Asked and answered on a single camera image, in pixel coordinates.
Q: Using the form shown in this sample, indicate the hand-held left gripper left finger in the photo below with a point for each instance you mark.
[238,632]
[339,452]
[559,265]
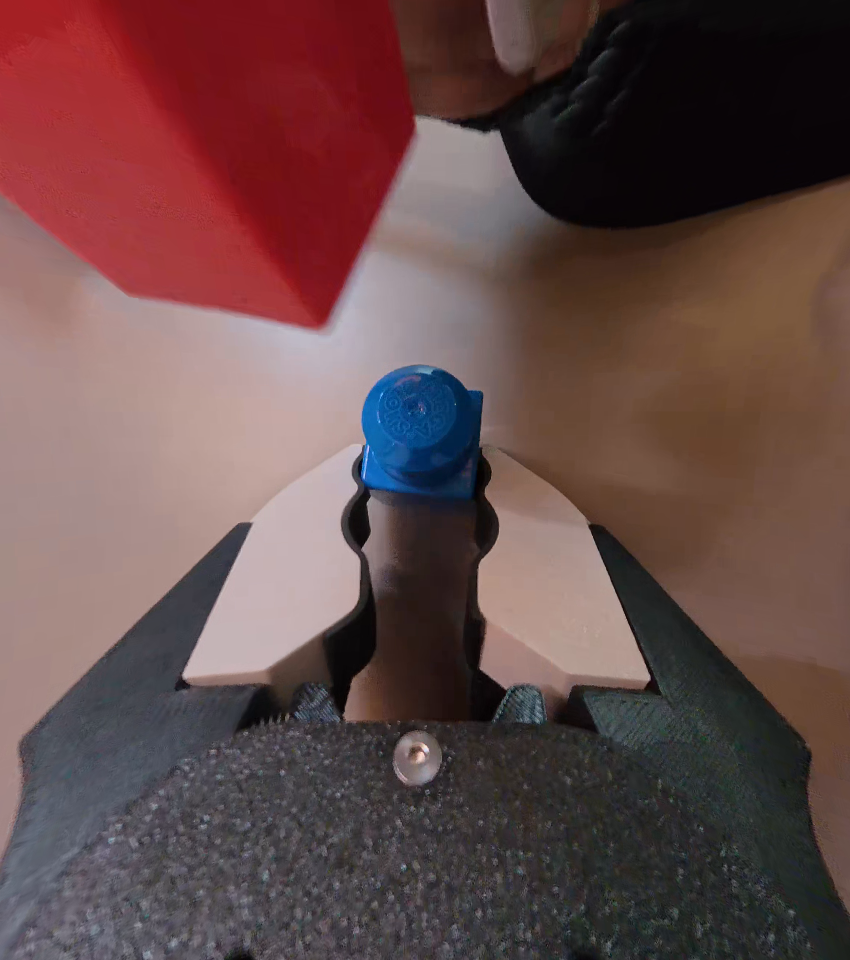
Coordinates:
[282,585]

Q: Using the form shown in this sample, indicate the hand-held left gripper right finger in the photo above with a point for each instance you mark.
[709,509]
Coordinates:
[552,592]

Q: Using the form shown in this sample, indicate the blue mega block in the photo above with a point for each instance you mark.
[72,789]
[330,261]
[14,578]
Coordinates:
[413,427]

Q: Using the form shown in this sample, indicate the red mega block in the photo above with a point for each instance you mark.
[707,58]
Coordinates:
[169,150]

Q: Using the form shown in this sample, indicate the person's right hand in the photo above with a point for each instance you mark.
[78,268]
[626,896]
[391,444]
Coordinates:
[447,60]

